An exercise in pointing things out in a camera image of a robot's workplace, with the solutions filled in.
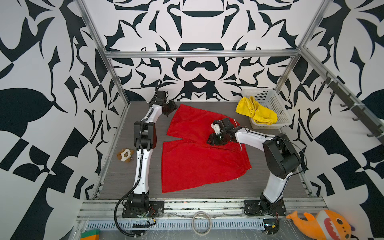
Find yellow shorts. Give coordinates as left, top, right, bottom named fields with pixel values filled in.
left=236, top=96, right=278, bottom=125

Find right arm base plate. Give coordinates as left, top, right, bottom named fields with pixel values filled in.
left=244, top=197, right=287, bottom=217

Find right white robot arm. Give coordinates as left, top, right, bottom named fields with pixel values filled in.
left=207, top=118, right=302, bottom=213

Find aluminium frame crossbar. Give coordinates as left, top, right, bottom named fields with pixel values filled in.
left=105, top=50, right=298, bottom=59

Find orange shark plush toy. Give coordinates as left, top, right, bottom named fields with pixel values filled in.
left=287, top=210, right=355, bottom=240

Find red shorts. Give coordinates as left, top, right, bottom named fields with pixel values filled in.
left=161, top=105, right=251, bottom=194

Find green orange block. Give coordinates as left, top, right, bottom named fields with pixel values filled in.
left=80, top=229, right=100, bottom=240

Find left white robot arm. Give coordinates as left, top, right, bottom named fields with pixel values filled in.
left=125, top=90, right=178, bottom=212

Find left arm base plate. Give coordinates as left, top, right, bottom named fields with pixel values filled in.
left=122, top=201, right=165, bottom=218

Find brown white paw toy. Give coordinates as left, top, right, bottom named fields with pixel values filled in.
left=117, top=149, right=135, bottom=163

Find white plastic basket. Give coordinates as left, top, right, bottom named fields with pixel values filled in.
left=242, top=88, right=293, bottom=130

